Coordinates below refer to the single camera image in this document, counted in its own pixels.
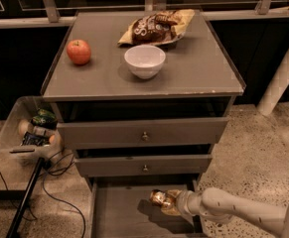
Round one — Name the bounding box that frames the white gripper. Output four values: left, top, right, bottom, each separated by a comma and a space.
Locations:
161, 189, 201, 226

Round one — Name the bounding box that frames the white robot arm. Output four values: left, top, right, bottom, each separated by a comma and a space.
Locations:
157, 187, 289, 238

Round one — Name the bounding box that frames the bottom grey drawer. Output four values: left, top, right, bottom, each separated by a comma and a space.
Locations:
90, 175, 208, 238

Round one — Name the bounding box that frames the grey drawer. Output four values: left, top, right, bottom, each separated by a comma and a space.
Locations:
75, 155, 212, 178
90, 175, 208, 238
58, 117, 227, 150

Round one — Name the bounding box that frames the top grey drawer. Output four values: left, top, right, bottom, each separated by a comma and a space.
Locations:
58, 117, 227, 150

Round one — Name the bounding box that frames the grey drawer cabinet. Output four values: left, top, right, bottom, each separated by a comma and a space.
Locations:
40, 9, 246, 238

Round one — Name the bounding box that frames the middle grey drawer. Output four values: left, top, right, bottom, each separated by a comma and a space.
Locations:
75, 155, 212, 178

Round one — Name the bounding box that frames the white bowl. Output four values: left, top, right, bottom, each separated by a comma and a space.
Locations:
124, 45, 166, 79

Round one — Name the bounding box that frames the green snack bag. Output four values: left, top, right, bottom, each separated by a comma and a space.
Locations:
31, 109, 58, 129

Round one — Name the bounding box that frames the black pole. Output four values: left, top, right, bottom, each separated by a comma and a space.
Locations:
6, 158, 45, 238

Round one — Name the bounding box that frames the dark blue snack packet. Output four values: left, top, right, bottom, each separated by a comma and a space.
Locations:
22, 132, 50, 147

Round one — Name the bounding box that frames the clear plastic bin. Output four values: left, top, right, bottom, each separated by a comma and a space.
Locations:
0, 96, 63, 165

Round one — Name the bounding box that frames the brown yellow chip bag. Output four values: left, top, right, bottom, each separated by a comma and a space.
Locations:
118, 9, 195, 46

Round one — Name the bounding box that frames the red apple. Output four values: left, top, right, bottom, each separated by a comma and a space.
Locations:
67, 40, 91, 65

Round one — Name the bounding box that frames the black cable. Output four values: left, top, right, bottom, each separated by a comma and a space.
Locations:
0, 144, 86, 238

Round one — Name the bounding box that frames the white diagonal post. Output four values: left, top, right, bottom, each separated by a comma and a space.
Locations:
257, 48, 289, 116

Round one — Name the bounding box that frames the metal railing frame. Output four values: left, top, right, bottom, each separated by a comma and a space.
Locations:
0, 0, 289, 30

